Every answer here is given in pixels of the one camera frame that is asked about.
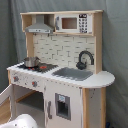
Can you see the white oven door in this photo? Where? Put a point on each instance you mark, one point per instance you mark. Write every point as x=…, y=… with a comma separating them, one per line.
x=7, y=93

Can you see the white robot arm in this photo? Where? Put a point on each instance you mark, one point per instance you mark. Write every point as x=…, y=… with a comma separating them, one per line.
x=22, y=121

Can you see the wooden toy kitchen unit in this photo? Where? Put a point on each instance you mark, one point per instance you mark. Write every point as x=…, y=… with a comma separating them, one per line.
x=81, y=51

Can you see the grey toy sink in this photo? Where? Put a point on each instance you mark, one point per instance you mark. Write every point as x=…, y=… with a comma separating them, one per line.
x=73, y=74

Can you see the black toy stovetop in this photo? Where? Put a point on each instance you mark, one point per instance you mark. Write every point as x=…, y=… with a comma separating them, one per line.
x=41, y=67

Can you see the silver toy pot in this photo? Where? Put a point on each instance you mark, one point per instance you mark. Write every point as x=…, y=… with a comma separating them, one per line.
x=31, y=61

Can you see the red right oven knob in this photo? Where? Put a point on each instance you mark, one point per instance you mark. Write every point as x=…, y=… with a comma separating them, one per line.
x=34, y=83

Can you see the red oven knob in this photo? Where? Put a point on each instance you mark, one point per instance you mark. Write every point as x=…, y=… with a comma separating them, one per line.
x=34, y=83
x=15, y=78

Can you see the white cupboard door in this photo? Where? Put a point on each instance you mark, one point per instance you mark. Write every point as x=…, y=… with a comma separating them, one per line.
x=62, y=106

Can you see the white toy microwave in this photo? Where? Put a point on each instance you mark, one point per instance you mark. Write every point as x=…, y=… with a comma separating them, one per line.
x=74, y=23

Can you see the grey range hood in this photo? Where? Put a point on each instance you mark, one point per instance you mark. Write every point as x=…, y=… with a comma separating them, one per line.
x=39, y=26

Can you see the red left oven knob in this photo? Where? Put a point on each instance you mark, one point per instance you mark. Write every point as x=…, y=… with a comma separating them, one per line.
x=15, y=78

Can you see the grey curtain backdrop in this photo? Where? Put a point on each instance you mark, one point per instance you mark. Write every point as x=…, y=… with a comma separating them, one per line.
x=115, y=44

